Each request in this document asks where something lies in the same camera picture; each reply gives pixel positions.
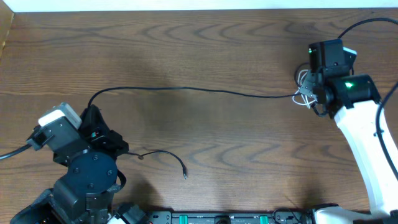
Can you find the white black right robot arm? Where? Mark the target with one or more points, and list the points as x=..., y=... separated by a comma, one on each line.
x=357, y=108

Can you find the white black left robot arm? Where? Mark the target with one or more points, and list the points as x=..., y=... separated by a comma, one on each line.
x=89, y=149

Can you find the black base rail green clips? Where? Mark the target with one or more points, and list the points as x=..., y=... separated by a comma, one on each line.
x=283, y=216

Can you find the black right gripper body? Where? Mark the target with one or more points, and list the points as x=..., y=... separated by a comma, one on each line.
x=308, y=84

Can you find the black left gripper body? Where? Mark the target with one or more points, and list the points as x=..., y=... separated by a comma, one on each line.
x=107, y=139

